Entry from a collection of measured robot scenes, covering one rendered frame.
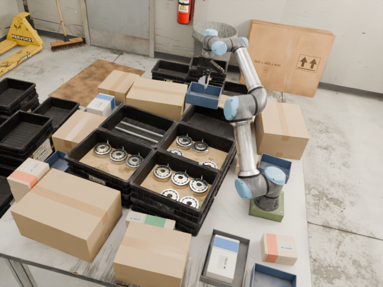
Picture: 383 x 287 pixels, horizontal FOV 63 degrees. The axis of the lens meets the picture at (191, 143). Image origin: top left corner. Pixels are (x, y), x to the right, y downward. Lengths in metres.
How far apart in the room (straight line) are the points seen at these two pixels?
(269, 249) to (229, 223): 0.27
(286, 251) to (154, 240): 0.66
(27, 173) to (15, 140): 0.97
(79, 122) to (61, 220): 0.79
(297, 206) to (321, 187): 1.27
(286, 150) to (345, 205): 1.14
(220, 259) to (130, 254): 0.41
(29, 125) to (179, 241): 1.76
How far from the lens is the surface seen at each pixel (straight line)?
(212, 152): 1.98
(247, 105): 1.62
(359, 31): 4.64
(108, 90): 2.47
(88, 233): 1.51
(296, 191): 2.09
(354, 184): 3.48
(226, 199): 1.91
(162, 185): 1.76
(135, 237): 1.53
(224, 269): 1.55
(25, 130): 2.80
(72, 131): 2.10
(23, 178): 1.77
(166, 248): 1.49
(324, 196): 3.19
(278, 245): 1.72
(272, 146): 2.20
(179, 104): 2.24
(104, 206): 1.59
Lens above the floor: 2.14
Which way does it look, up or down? 41 degrees down
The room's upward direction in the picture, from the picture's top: 7 degrees clockwise
